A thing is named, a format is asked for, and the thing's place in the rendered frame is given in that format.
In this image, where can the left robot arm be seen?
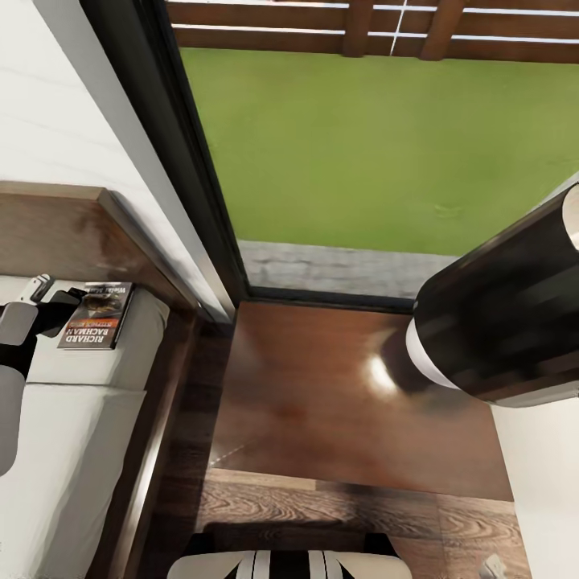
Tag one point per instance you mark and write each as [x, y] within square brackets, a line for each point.
[20, 322]

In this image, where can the nightstand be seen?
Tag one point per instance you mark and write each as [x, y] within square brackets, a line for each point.
[334, 395]

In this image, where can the fixed window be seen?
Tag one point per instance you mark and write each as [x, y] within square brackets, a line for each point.
[340, 153]

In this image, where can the hardback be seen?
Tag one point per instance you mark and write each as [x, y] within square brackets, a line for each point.
[97, 323]

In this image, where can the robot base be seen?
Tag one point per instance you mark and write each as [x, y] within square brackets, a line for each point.
[201, 561]

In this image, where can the robot trunk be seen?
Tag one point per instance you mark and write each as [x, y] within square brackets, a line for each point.
[289, 564]

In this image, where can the bed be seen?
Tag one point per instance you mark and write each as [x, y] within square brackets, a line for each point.
[96, 426]

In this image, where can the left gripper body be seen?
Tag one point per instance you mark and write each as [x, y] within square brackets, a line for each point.
[64, 304]

